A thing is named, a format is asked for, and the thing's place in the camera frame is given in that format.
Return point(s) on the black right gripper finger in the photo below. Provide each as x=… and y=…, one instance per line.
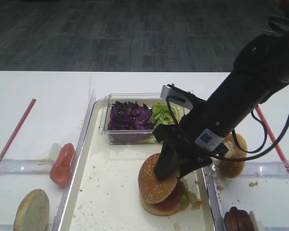
x=187, y=167
x=168, y=161

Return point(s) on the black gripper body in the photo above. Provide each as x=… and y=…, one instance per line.
x=184, y=137

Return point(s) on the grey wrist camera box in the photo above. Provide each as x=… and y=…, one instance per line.
x=177, y=96

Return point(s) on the red rod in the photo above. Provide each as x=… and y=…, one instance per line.
x=272, y=138
x=17, y=128

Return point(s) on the shredded purple cabbage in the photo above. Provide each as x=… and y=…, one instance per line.
x=130, y=116

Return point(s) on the left red rod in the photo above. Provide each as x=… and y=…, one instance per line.
x=17, y=128

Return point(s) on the sesame bun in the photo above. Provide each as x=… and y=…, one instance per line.
x=152, y=190
x=233, y=169

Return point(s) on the shredded green lettuce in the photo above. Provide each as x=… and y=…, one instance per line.
x=161, y=115

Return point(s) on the right upper clear track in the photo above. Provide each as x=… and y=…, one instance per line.
x=274, y=169

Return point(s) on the burger bottom bun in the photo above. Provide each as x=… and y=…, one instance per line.
x=159, y=212

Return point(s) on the white rectangular serving tray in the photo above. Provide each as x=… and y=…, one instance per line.
x=104, y=194

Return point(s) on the left clear vertical rail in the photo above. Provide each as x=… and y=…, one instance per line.
x=64, y=202

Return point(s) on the clear track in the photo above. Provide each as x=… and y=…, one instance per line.
x=24, y=166
x=274, y=169

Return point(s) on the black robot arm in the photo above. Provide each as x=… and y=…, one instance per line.
x=260, y=70

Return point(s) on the stack of dark sausage slices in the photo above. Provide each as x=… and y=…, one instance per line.
x=237, y=220

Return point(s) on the clear plastic salad container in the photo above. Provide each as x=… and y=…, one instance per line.
x=128, y=136

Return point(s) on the right red rod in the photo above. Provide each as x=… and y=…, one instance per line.
x=272, y=138

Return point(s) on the left upper clear track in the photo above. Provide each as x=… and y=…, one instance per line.
x=24, y=166

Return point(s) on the tomato slices on burger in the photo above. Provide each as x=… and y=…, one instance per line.
x=172, y=200

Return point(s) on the white pusher block right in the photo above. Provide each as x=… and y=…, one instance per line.
x=258, y=226

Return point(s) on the standing plain bun half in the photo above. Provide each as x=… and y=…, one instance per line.
x=33, y=212

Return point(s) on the standing tomato slices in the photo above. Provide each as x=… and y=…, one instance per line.
x=60, y=172

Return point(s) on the lettuce under burger patty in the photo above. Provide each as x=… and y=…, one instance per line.
x=188, y=197

